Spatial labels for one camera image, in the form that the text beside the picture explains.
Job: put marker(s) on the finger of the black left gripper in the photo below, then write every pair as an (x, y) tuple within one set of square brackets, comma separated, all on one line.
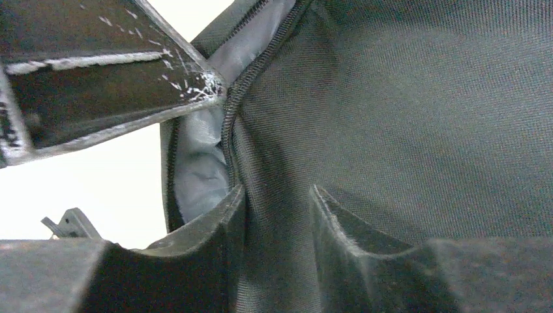
[(78, 73)]

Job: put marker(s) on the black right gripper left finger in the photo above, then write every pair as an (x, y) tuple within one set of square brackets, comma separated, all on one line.
[(192, 269)]

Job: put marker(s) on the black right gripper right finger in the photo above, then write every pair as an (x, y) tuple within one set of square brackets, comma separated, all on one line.
[(361, 269)]

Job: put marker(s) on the black student backpack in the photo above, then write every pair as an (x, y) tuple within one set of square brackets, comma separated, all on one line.
[(425, 119)]

